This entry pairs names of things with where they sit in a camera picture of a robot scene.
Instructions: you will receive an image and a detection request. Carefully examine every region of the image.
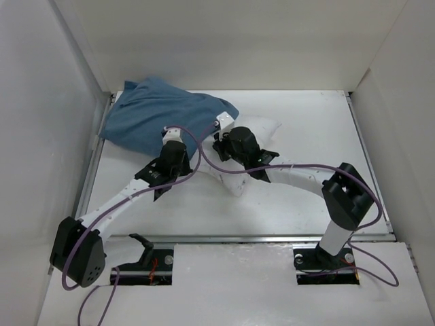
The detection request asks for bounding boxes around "white pillow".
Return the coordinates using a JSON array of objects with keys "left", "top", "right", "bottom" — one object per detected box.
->
[{"left": 190, "top": 115, "right": 283, "bottom": 198}]

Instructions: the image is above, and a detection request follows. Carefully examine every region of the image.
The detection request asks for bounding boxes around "blue pillowcase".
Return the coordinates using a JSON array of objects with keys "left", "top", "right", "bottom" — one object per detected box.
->
[{"left": 99, "top": 77, "right": 239, "bottom": 157}]

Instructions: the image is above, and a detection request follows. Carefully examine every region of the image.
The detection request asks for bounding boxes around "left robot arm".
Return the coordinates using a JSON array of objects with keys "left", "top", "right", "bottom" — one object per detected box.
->
[{"left": 50, "top": 140, "right": 192, "bottom": 291}]

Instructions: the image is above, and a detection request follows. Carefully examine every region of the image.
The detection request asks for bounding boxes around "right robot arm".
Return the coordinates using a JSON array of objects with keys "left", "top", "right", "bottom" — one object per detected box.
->
[{"left": 213, "top": 126, "right": 379, "bottom": 270}]

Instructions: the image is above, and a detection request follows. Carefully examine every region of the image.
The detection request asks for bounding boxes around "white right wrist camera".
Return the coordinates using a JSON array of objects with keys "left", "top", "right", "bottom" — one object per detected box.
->
[{"left": 214, "top": 111, "right": 234, "bottom": 135}]

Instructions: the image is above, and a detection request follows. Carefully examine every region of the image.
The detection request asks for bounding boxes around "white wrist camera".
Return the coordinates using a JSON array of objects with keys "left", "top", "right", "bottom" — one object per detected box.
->
[
  {"left": 214, "top": 111, "right": 234, "bottom": 135},
  {"left": 162, "top": 126, "right": 183, "bottom": 145}
]

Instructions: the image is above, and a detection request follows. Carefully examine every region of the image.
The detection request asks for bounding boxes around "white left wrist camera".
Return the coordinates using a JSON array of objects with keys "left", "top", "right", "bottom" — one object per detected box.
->
[{"left": 162, "top": 126, "right": 183, "bottom": 145}]

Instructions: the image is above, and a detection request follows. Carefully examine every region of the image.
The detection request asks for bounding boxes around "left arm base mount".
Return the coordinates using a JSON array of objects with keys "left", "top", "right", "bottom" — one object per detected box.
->
[{"left": 118, "top": 248, "right": 174, "bottom": 286}]

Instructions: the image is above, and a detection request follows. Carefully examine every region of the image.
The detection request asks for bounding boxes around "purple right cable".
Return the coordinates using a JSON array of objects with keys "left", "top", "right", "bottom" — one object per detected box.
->
[{"left": 200, "top": 124, "right": 399, "bottom": 288}]

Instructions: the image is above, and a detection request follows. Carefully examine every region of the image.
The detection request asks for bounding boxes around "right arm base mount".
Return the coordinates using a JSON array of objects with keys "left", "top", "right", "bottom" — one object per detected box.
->
[{"left": 293, "top": 247, "right": 360, "bottom": 285}]

